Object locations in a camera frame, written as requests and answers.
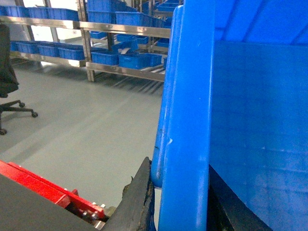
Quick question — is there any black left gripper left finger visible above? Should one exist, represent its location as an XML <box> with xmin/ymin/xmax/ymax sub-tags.
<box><xmin>102</xmin><ymin>157</ymin><xmax>155</xmax><ymax>231</ymax></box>

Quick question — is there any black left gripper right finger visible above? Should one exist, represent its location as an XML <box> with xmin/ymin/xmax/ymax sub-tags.
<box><xmin>207</xmin><ymin>166</ymin><xmax>271</xmax><ymax>231</ymax></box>

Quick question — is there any large blue plastic crate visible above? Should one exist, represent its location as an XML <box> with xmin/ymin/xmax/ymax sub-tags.
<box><xmin>151</xmin><ymin>0</ymin><xmax>308</xmax><ymax>231</ymax></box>

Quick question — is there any stainless steel roller shelf rack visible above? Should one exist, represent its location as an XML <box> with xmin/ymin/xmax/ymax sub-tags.
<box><xmin>0</xmin><ymin>0</ymin><xmax>172</xmax><ymax>82</ymax></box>

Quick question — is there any black swivel office chair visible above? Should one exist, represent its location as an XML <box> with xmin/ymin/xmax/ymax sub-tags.
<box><xmin>0</xmin><ymin>24</ymin><xmax>39</xmax><ymax>135</ymax></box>

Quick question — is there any red table edge frame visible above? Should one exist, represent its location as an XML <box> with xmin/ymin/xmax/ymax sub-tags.
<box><xmin>0</xmin><ymin>161</ymin><xmax>108</xmax><ymax>223</ymax></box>

